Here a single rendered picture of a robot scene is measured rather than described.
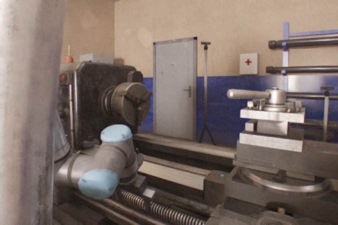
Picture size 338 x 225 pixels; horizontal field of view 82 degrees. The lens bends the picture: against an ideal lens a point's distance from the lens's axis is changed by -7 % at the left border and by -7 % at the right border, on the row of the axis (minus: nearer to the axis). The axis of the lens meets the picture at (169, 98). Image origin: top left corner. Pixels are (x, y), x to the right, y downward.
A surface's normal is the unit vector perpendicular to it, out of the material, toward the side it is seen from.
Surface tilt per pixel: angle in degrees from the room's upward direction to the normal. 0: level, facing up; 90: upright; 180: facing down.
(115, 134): 19
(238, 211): 0
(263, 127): 90
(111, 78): 90
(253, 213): 0
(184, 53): 90
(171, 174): 36
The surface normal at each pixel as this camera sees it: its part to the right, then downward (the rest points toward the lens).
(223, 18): -0.55, 0.07
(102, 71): 0.84, 0.04
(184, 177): -0.32, -0.77
